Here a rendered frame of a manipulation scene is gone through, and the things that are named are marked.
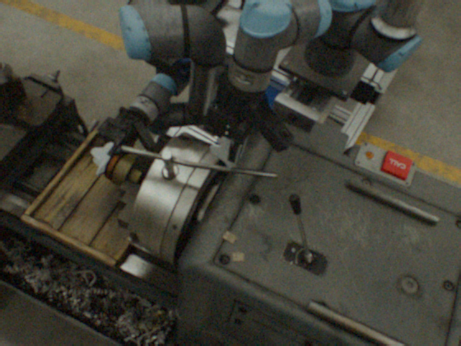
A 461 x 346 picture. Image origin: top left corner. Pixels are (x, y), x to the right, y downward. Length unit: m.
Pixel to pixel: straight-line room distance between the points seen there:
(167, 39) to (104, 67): 1.92
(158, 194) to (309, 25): 0.48
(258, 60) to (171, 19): 0.36
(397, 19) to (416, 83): 2.11
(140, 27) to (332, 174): 0.53
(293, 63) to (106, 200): 0.68
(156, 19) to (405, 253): 0.73
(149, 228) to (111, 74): 1.96
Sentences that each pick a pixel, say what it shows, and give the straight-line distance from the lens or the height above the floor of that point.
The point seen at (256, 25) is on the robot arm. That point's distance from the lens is 0.76.
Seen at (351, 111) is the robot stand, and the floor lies 0.21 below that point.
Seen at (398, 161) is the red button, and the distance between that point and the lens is 1.16.
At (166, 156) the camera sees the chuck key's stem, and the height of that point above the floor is 1.32.
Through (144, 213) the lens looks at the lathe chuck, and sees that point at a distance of 1.08.
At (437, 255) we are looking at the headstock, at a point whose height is 1.26.
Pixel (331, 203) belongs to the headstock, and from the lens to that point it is 1.05.
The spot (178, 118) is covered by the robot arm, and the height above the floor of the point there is 1.00.
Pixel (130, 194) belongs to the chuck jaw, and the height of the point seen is 1.10.
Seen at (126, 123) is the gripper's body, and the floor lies 1.10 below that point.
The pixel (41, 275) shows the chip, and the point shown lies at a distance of 1.72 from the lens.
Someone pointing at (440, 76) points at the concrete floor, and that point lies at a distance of 3.43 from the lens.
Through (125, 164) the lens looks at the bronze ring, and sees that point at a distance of 1.21.
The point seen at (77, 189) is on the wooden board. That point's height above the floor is 0.89.
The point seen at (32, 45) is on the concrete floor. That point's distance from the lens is 3.20.
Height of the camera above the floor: 2.13
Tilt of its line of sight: 58 degrees down
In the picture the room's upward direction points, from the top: 12 degrees clockwise
